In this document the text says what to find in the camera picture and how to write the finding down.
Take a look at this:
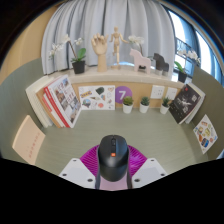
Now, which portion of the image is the white orchid plant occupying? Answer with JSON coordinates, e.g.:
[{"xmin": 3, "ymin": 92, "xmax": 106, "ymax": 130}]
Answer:
[{"xmin": 128, "ymin": 34, "xmax": 146, "ymax": 54}]

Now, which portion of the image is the black wooden horse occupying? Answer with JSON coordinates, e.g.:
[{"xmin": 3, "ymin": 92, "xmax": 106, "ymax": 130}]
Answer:
[{"xmin": 152, "ymin": 52, "xmax": 170, "ymax": 76}]

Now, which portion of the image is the white wall socket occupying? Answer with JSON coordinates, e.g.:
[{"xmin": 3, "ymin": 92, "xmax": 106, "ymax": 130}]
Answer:
[
  {"xmin": 165, "ymin": 86, "xmax": 179, "ymax": 101},
  {"xmin": 150, "ymin": 84, "xmax": 166, "ymax": 100}
]

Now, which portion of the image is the wooden artist mannequin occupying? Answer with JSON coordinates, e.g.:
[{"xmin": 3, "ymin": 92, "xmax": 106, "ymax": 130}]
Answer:
[{"xmin": 109, "ymin": 26, "xmax": 129, "ymax": 70}]

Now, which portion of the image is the pink wooden horse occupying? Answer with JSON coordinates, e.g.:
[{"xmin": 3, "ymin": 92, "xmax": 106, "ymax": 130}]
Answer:
[{"xmin": 129, "ymin": 48, "xmax": 152, "ymax": 75}]

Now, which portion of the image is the red spine book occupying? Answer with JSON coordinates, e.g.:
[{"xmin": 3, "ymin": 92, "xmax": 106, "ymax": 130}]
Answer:
[{"xmin": 43, "ymin": 84, "xmax": 73, "ymax": 129}]

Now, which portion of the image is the white orchid in black pot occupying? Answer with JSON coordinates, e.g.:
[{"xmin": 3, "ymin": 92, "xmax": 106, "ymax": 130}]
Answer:
[
  {"xmin": 173, "ymin": 49, "xmax": 201, "ymax": 84},
  {"xmin": 48, "ymin": 34, "xmax": 88, "ymax": 75}
]

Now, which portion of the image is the black computer mouse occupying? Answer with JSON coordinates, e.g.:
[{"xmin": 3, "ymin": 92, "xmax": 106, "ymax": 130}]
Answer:
[{"xmin": 97, "ymin": 134, "xmax": 130, "ymax": 183}]

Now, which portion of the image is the purple mouse pad with wrist rest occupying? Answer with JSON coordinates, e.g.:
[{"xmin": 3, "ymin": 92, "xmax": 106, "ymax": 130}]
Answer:
[{"xmin": 99, "ymin": 173, "xmax": 129, "ymax": 192}]

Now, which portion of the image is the window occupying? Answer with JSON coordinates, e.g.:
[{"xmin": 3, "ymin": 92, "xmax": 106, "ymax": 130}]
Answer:
[{"xmin": 168, "ymin": 9, "xmax": 223, "ymax": 84}]

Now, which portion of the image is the black cover book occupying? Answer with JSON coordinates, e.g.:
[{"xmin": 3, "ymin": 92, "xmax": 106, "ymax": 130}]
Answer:
[{"xmin": 168, "ymin": 83, "xmax": 202, "ymax": 125}]

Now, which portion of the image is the thin white and red book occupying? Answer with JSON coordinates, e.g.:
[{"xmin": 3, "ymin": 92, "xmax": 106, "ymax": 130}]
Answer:
[{"xmin": 41, "ymin": 93, "xmax": 64, "ymax": 129}]

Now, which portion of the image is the wooden desk back board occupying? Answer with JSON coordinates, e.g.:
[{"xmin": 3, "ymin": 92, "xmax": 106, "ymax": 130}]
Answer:
[{"xmin": 49, "ymin": 64, "xmax": 188, "ymax": 111}]

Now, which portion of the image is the grey white curtain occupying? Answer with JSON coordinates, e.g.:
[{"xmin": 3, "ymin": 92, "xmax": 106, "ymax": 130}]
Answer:
[{"xmin": 40, "ymin": 0, "xmax": 177, "ymax": 75}]

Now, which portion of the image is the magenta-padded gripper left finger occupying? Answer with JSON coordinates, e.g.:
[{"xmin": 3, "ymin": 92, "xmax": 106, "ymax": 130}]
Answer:
[{"xmin": 58, "ymin": 144, "xmax": 101, "ymax": 190}]

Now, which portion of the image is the white sticker sheet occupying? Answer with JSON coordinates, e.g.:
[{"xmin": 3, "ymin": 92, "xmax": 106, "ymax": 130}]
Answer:
[{"xmin": 78, "ymin": 85, "xmax": 116, "ymax": 111}]

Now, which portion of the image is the small succulent in white pot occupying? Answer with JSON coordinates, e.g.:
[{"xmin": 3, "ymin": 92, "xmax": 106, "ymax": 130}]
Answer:
[
  {"xmin": 139, "ymin": 96, "xmax": 151, "ymax": 114},
  {"xmin": 159, "ymin": 96, "xmax": 171, "ymax": 115},
  {"xmin": 122, "ymin": 95, "xmax": 134, "ymax": 115}
]

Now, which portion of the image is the green desk divider panel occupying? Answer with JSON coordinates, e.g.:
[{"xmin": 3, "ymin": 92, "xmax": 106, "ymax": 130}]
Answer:
[
  {"xmin": 191, "ymin": 64, "xmax": 224, "ymax": 159},
  {"xmin": 0, "ymin": 58, "xmax": 44, "ymax": 161}
]

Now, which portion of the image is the purple round number sign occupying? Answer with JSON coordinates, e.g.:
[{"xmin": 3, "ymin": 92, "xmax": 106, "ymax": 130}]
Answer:
[{"xmin": 114, "ymin": 85, "xmax": 133, "ymax": 105}]

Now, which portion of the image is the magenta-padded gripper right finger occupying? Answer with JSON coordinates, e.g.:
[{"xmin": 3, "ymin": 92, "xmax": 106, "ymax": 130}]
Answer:
[{"xmin": 125, "ymin": 144, "xmax": 168, "ymax": 190}]

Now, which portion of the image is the white illustrated cover book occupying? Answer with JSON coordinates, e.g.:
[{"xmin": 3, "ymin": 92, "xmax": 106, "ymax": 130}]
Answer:
[{"xmin": 46, "ymin": 74, "xmax": 83, "ymax": 128}]

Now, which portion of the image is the tan kraft book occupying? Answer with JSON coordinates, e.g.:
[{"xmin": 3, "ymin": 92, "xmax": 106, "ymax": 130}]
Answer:
[{"xmin": 35, "ymin": 87, "xmax": 64, "ymax": 129}]

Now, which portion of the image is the colourful sticker card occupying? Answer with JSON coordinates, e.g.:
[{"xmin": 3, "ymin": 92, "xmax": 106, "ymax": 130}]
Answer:
[{"xmin": 192, "ymin": 114, "xmax": 219, "ymax": 155}]

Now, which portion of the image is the beige book with red text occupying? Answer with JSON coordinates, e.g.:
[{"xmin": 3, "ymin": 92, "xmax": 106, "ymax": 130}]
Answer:
[{"xmin": 11, "ymin": 114, "xmax": 46, "ymax": 166}]

